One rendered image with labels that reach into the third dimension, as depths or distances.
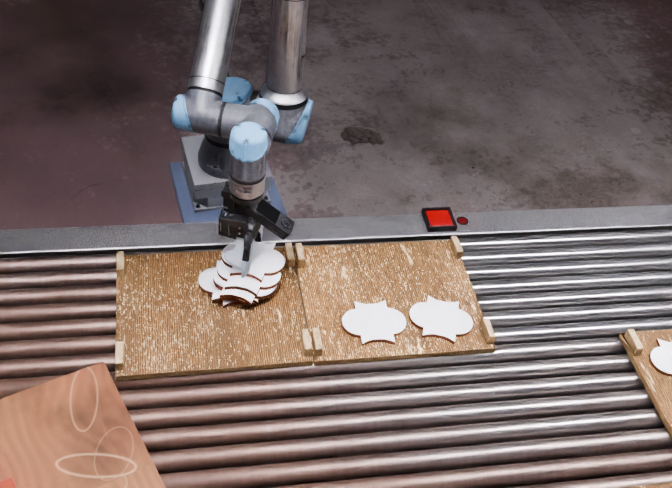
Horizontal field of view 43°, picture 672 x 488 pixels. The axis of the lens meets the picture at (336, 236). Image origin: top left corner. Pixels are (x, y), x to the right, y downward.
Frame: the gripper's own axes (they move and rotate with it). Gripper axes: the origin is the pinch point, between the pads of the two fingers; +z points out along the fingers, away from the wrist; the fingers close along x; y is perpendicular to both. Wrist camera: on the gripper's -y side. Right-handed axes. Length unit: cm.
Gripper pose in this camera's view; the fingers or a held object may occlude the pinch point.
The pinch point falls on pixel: (253, 258)
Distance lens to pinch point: 193.9
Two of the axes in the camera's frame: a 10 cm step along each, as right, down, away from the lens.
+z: -1.0, 7.2, 6.8
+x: -2.0, 6.6, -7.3
